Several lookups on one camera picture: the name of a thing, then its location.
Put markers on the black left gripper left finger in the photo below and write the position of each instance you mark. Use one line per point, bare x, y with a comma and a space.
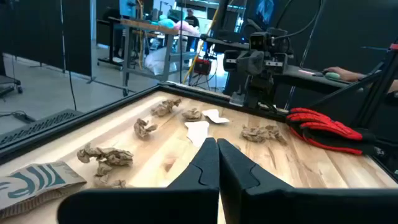
199, 202

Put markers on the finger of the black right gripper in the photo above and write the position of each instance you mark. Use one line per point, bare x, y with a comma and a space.
245, 63
258, 63

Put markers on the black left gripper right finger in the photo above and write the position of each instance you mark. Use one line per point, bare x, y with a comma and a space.
248, 202

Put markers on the white paper scrap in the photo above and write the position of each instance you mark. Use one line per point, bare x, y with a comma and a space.
214, 115
197, 132

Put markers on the small brown paper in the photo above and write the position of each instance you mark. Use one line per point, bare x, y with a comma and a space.
109, 183

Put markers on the large brown paper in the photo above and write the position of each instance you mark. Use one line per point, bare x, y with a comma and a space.
112, 157

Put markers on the cardboard cup sleeve teal print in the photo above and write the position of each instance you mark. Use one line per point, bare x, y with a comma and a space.
31, 186

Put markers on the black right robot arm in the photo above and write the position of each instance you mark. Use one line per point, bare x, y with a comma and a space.
259, 90

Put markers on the person's forearm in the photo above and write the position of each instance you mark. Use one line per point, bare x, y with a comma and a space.
394, 85

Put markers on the white plastic bag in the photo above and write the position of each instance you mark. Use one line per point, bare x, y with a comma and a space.
155, 62

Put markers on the black desk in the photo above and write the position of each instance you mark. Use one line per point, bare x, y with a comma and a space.
298, 77

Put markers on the red and black box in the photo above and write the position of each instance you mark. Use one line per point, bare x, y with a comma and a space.
202, 67

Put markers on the green computer mouse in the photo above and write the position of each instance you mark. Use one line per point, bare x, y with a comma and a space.
332, 76

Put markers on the person's hand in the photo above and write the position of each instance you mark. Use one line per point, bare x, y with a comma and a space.
345, 74

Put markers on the person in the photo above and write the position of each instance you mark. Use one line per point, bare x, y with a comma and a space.
191, 20

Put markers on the red and black work glove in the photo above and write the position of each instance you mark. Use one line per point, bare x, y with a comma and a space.
323, 127

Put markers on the wooden workbench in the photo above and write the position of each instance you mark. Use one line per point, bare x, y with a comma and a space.
146, 26

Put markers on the black vented computer case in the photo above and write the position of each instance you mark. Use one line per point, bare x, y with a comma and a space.
40, 126

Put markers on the black cart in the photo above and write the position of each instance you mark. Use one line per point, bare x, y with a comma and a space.
9, 82

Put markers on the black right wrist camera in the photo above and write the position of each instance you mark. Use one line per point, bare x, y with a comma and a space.
259, 40

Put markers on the black partition wall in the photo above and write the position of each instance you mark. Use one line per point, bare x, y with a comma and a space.
37, 31

